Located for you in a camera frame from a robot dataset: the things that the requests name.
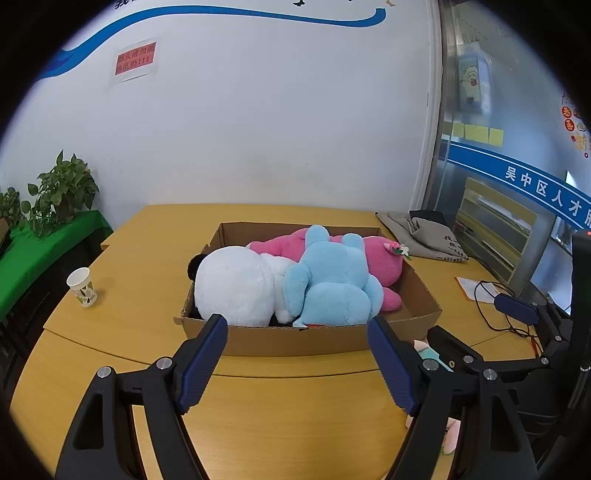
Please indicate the blue cartoon sheep poster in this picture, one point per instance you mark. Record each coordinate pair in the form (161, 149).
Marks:
(473, 78)

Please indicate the yellow sticky note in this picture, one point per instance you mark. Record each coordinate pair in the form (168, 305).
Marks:
(458, 130)
(476, 133)
(497, 137)

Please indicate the light blue plush toy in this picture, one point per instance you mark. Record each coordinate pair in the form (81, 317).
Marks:
(337, 286)

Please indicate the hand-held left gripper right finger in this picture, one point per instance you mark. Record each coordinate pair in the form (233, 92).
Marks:
(392, 364)

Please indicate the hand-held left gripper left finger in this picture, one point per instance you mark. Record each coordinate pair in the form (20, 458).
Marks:
(203, 364)

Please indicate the blue wave wall decal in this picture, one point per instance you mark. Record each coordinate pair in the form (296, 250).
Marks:
(207, 19)

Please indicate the pastel teal pink plush toy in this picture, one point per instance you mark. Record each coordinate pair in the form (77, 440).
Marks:
(431, 353)

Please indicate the hot pink plush toy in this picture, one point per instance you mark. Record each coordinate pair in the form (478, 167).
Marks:
(383, 267)

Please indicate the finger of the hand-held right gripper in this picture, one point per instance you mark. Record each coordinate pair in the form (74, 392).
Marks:
(515, 309)
(450, 341)

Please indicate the small potted green plant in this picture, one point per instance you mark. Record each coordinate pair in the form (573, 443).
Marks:
(11, 207)

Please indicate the black folded cloth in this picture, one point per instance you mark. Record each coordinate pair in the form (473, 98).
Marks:
(429, 216)

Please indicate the white paper sheet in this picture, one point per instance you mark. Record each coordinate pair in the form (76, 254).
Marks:
(466, 286)

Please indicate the grey cloth bag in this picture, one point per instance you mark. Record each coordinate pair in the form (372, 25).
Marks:
(415, 237)

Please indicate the red paper wall sign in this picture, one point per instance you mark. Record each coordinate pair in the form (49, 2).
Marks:
(134, 60)

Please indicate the blue window banner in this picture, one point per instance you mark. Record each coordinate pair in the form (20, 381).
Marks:
(508, 175)

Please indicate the large potted green plant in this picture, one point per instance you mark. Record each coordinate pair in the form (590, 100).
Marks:
(64, 189)

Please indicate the leaf print paper cup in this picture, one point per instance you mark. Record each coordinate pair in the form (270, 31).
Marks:
(83, 288)

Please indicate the red window stickers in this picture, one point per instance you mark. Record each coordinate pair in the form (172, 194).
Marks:
(575, 129)

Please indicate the cardboard box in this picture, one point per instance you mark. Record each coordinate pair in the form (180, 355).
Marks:
(277, 341)

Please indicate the panda plush toy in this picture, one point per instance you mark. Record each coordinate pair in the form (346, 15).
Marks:
(231, 286)

